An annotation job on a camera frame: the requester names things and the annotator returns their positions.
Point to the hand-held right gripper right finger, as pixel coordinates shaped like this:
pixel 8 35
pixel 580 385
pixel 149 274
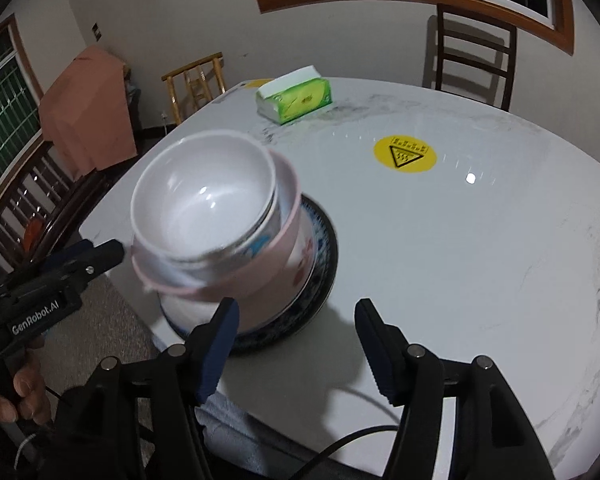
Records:
pixel 376 355

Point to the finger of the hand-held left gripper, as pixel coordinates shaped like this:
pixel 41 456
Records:
pixel 67 255
pixel 100 257

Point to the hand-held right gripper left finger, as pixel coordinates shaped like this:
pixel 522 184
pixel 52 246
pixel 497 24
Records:
pixel 217 355

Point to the white plate pink flowers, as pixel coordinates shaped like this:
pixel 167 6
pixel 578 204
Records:
pixel 195 312

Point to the large blue floral plate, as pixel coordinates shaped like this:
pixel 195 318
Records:
pixel 310 317

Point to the white ribbed bowl blue base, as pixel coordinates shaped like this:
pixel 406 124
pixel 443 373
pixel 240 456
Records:
pixel 200 195

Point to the person's left hand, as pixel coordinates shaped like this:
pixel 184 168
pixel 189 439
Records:
pixel 30 387

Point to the person's grey trousers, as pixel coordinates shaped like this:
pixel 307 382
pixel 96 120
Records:
pixel 250 425

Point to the pink cloth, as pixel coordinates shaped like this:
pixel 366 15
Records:
pixel 90 115

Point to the bamboo chair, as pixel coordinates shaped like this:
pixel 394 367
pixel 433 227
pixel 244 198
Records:
pixel 195 87

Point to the green tissue pack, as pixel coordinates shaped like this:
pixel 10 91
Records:
pixel 300 97

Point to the dark wooden slat-back chair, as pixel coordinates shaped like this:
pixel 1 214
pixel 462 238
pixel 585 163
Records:
pixel 475 55

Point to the barred window wooden frame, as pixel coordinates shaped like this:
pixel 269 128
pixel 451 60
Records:
pixel 2 110

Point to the black wall switch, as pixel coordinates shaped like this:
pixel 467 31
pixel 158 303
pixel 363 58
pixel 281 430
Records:
pixel 96 31

